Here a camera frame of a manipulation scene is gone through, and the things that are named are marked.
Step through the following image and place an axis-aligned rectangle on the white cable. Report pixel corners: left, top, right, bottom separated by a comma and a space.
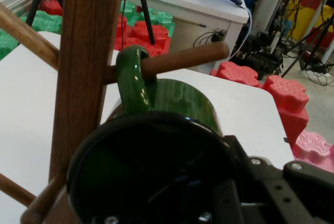
229, 5, 253, 61

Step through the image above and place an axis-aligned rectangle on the green foam block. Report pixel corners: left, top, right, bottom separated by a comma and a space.
120, 0, 175, 27
0, 9, 63, 61

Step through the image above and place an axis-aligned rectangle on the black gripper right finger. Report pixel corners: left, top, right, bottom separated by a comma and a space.
223, 134, 334, 224

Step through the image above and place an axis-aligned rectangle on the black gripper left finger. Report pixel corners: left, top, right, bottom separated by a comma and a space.
90, 179, 243, 224

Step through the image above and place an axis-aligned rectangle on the pink foam block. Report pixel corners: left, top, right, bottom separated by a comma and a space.
291, 129, 334, 174

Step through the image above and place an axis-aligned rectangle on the black tripod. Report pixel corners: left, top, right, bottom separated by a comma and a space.
280, 16, 334, 79
25, 0, 157, 45

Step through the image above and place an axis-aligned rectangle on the green enamel mug white print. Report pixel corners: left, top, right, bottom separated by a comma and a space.
66, 45, 243, 224

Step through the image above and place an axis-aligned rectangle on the wooden mug tree stand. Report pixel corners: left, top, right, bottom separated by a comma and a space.
0, 0, 231, 224

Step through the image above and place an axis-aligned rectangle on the yellow foam block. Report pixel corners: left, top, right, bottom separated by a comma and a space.
283, 0, 334, 42

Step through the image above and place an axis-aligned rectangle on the black floor equipment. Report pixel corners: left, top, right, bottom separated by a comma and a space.
242, 31, 284, 74

